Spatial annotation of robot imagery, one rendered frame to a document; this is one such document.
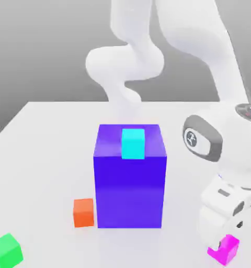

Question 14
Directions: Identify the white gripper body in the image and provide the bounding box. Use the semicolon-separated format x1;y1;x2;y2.
197;200;247;251

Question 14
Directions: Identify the small green cube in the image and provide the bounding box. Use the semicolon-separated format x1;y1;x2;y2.
0;232;24;268

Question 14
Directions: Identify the small cyan cube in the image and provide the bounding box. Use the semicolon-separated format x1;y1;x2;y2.
121;128;145;160

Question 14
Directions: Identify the small orange cube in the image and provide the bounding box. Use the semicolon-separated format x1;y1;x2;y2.
73;198;95;228

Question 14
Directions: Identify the large purple box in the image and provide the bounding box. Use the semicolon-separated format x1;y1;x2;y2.
93;124;167;229

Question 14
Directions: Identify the small magenta cube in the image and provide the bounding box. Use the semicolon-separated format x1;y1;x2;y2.
207;234;241;267

